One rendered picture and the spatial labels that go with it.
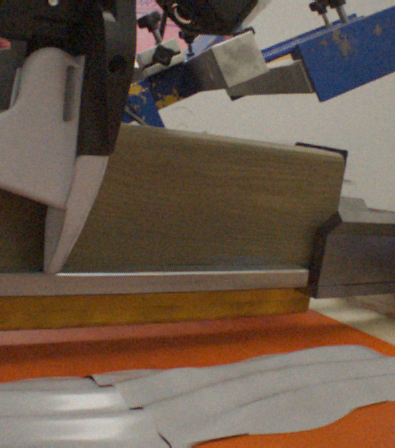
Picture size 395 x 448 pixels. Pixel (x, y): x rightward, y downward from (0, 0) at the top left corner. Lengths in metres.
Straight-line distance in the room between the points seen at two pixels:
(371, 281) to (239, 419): 0.19
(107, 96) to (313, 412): 0.15
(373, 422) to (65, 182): 0.16
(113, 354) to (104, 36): 0.15
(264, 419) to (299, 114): 2.80
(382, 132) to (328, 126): 0.28
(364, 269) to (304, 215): 0.06
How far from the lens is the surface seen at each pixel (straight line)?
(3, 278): 0.30
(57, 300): 0.34
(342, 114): 2.88
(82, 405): 0.27
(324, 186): 0.41
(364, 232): 0.42
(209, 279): 0.35
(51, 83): 0.29
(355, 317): 0.48
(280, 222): 0.39
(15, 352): 0.33
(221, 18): 0.34
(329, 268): 0.41
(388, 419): 0.32
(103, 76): 0.28
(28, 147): 0.28
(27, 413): 0.26
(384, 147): 2.73
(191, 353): 0.35
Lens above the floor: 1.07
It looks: 9 degrees down
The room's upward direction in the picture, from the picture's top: 9 degrees clockwise
